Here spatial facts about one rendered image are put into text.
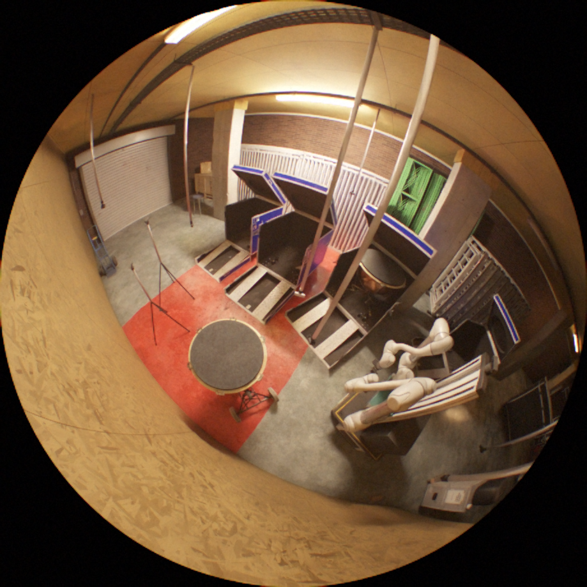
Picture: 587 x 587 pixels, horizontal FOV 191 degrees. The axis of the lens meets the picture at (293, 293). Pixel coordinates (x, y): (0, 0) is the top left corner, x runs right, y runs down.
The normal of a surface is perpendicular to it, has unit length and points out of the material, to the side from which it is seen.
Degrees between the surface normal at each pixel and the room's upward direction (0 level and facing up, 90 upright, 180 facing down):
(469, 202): 90
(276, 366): 0
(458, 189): 90
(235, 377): 0
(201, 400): 0
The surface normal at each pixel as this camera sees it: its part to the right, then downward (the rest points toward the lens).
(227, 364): 0.18, -0.65
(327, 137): -0.50, 0.59
